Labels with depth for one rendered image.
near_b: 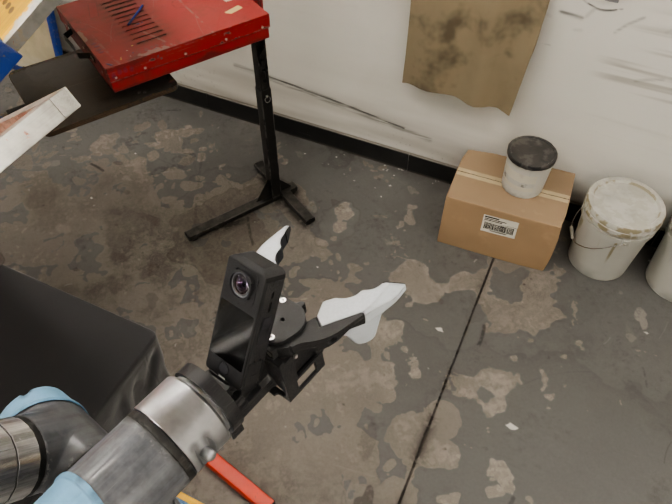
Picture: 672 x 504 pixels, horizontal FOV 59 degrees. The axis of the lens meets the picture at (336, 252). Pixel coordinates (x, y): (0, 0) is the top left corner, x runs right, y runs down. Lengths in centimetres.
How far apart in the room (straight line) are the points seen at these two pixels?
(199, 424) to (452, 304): 220
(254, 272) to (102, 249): 253
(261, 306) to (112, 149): 305
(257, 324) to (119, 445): 14
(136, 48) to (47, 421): 157
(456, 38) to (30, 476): 232
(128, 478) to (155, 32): 178
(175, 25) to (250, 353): 174
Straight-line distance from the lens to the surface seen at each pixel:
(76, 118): 211
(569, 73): 266
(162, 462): 50
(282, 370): 54
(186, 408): 50
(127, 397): 148
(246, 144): 335
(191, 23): 216
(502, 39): 258
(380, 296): 55
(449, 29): 261
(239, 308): 50
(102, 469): 50
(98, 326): 151
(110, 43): 212
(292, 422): 234
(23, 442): 61
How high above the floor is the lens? 214
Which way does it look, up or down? 50 degrees down
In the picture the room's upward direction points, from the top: straight up
